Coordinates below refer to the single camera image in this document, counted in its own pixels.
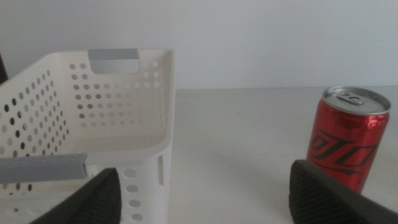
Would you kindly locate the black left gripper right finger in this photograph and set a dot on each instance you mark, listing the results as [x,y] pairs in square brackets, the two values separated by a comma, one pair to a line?
[323,199]

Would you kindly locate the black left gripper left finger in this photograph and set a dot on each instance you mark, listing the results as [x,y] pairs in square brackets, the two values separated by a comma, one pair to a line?
[93,202]

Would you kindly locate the red cola can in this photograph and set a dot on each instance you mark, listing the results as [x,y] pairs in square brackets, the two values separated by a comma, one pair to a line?
[345,146]

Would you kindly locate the white perforated plastic basket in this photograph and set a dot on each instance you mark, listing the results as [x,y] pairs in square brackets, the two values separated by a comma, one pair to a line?
[124,143]

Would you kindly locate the dark brown background object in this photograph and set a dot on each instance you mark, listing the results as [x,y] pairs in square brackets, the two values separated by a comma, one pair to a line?
[2,70]

